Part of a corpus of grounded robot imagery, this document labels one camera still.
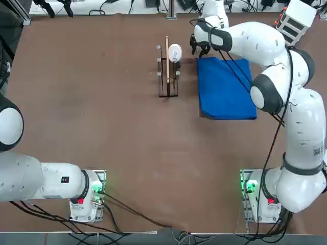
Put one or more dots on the aluminium camera post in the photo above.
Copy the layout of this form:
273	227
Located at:
171	10

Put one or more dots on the black tripod leg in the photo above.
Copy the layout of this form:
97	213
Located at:
48	9
67	9

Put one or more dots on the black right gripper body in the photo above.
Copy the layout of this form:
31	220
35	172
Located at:
201	46

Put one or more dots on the white paper cup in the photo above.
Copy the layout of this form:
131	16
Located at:
175	52

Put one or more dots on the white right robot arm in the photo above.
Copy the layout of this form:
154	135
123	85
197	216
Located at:
255	40

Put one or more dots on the blue towel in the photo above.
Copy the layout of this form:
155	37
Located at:
224	97

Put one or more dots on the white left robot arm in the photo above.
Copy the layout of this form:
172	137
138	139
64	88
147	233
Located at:
25	173

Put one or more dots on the white slotted switch box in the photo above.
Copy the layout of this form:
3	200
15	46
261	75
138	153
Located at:
299	15

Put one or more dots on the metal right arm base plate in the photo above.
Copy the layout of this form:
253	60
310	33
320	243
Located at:
244	204

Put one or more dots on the aluminium frame profile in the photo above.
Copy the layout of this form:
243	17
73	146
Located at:
24	15

